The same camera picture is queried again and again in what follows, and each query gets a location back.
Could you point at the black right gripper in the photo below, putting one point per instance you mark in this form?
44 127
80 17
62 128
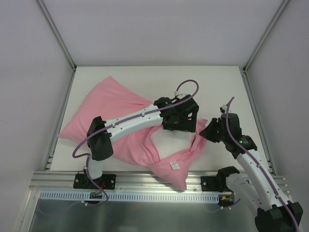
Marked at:
212 132

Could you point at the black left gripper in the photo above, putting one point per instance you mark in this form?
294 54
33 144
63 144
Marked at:
184 120

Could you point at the white pillow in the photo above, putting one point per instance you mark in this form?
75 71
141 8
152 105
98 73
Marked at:
169 142

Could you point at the pink pillowcase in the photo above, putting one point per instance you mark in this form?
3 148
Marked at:
109 100

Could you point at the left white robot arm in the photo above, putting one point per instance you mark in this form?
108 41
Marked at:
102 134

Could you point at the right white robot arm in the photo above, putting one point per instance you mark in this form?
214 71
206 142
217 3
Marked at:
273 210

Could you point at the white care label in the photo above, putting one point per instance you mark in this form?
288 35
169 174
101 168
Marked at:
174 165

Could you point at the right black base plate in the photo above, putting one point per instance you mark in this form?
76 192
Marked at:
212 183

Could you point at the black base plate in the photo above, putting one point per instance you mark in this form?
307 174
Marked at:
212 183
106 181

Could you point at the aluminium mounting rail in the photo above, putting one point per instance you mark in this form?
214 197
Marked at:
125 181

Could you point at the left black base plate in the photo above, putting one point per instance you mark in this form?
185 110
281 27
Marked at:
106 181

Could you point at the white slotted cable duct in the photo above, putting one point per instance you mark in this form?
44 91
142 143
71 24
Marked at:
130 197

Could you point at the right aluminium frame post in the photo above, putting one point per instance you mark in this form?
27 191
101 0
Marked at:
270 27

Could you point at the aluminium frame post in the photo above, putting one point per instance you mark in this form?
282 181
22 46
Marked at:
48 17
270 27

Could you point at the left aluminium frame post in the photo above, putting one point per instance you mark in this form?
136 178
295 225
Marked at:
48 17

